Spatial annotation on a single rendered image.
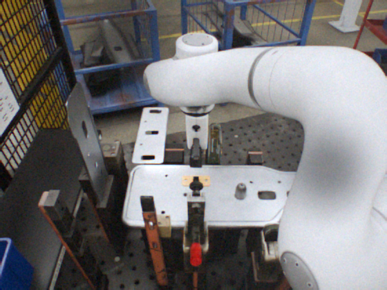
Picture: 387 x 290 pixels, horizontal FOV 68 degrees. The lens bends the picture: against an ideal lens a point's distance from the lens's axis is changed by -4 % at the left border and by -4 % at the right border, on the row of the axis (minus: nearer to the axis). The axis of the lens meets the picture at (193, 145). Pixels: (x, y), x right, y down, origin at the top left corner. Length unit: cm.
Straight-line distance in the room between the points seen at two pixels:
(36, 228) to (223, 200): 50
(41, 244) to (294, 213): 65
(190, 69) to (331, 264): 36
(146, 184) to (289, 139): 87
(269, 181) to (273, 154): 52
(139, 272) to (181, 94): 72
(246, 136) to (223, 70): 105
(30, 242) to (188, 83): 56
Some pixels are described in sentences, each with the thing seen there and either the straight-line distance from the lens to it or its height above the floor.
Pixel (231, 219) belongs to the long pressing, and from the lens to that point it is 83.
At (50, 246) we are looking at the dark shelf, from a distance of 82.
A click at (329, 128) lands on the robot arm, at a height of 151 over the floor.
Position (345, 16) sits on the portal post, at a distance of 495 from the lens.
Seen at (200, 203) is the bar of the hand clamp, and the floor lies 121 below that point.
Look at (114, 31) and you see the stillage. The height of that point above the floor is 51.
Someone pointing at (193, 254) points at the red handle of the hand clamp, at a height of 115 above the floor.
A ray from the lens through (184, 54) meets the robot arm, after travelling 59.
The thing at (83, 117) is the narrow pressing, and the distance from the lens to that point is 75.
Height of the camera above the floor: 170
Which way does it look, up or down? 44 degrees down
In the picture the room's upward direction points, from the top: straight up
